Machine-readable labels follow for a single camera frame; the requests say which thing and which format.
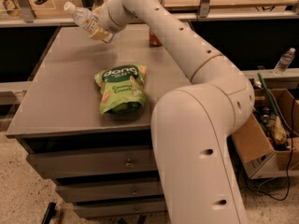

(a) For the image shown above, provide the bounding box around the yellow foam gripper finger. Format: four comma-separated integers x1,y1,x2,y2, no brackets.
90,27,113,42

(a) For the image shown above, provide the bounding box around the clear plastic water bottle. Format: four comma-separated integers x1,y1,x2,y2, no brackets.
64,2,102,37

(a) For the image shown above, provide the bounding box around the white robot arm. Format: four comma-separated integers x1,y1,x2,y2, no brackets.
96,0,255,224

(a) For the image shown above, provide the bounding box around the small clear bottle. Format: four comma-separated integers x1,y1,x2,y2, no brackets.
273,48,295,77

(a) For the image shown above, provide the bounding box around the red soda can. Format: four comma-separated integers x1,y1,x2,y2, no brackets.
149,31,162,47

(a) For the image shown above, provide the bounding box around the green snack bag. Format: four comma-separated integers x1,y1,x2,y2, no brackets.
94,64,148,115

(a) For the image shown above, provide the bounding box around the grey drawer cabinet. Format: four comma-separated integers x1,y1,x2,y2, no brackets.
7,25,189,208

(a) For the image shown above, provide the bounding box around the colourful item behind panel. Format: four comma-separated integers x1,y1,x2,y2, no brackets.
0,0,21,19

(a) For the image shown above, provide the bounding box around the top grey drawer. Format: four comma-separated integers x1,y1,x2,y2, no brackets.
27,146,157,179

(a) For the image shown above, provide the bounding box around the grey drawer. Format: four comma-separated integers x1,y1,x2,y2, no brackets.
73,198,166,218
27,146,157,179
56,178,163,203

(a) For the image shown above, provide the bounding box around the middle grey drawer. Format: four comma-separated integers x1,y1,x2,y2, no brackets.
56,178,163,203

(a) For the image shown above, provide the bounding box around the bottom grey drawer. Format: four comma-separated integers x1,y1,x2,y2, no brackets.
73,198,166,218

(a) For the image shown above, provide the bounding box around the black object on floor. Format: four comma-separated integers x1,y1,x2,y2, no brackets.
41,202,56,224

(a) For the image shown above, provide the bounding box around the cardboard box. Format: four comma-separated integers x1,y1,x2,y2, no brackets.
232,89,299,179

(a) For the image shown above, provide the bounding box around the green handled brush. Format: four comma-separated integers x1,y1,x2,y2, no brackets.
256,72,289,147

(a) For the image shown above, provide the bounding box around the black cable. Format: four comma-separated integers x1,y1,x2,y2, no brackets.
242,91,296,202

